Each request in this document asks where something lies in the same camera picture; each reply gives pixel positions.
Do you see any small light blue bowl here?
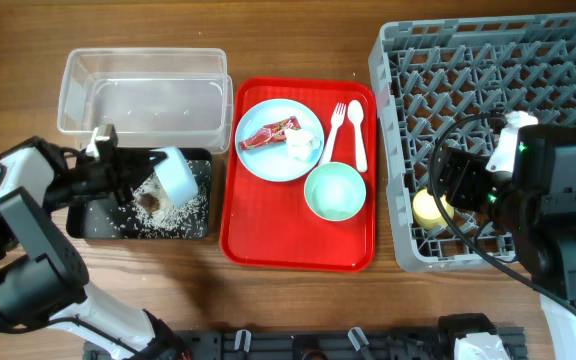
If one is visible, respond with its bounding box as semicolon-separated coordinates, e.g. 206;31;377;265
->
150;147;199;207

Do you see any brown food scrap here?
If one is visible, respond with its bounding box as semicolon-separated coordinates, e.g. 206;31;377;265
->
134;187;167;215

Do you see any yellow cup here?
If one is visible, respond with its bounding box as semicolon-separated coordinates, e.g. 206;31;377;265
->
412;188;447;230

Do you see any pile of white rice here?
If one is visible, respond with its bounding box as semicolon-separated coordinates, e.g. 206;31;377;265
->
87;158;210;239

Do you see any white plastic spoon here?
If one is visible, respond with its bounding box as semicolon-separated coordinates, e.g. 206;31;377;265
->
347;100;368;173

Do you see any mint green bowl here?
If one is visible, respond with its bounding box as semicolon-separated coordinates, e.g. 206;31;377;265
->
304;162;367;222

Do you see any large light blue plate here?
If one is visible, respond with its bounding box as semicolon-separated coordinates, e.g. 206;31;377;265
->
235;99;324;182

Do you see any red snack wrapper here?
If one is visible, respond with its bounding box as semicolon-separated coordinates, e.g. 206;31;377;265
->
239;116;301;150

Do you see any white plastic fork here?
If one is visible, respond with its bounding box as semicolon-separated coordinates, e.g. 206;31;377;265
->
319;103;347;165

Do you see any white tissue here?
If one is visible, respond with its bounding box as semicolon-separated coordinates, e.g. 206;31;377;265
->
284;129;321;161

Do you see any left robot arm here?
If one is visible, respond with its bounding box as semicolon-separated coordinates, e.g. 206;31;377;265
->
0;136;192;359

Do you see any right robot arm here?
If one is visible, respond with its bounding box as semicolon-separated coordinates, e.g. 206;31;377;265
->
429;125;576;359

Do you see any grey dishwasher rack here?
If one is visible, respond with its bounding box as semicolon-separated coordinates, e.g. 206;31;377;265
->
368;13;576;272

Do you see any black plastic tray bin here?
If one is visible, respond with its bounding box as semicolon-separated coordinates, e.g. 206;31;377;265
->
65;147;213;240

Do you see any clear plastic bin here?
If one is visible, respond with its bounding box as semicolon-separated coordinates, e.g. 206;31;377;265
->
57;47;234;154

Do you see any red serving tray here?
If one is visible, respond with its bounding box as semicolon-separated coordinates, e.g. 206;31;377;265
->
220;77;377;273

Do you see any right black cable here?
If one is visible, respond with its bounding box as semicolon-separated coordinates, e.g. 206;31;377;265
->
426;112;576;346

